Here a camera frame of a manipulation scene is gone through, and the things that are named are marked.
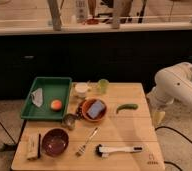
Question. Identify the orange bowl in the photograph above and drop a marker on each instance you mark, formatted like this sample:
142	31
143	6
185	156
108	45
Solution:
86	106

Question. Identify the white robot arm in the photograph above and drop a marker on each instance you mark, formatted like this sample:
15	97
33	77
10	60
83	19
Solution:
174	82

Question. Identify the small metal cup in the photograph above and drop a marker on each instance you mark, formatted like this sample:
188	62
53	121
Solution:
69	121

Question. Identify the dark grapes bunch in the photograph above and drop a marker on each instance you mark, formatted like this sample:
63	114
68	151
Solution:
78	112

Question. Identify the white cup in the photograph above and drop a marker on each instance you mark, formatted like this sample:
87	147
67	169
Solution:
81	89

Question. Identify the wooden block with black stick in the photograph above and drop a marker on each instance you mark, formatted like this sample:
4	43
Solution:
33	146

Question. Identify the blue sponge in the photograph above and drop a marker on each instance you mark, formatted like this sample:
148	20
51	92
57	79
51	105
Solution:
96	109

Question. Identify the metal fork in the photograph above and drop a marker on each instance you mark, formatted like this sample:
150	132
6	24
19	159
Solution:
82	148

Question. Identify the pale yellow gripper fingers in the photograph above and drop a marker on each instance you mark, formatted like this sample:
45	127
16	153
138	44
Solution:
158	115

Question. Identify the green plastic tray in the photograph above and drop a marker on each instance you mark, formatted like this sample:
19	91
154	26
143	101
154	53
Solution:
53	88

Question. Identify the white dish brush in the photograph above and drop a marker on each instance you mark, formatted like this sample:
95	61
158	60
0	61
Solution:
105	151

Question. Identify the crumpled white cloth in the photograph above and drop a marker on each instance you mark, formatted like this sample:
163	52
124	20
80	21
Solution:
37	97

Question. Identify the orange fruit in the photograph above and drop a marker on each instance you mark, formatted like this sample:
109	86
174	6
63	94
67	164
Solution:
56	105

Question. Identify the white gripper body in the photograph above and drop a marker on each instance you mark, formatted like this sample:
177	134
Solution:
158	99

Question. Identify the green translucent cup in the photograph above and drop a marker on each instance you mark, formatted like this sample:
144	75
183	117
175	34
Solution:
103	85

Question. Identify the dark maroon bowl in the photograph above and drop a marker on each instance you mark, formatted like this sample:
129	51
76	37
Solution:
55	142

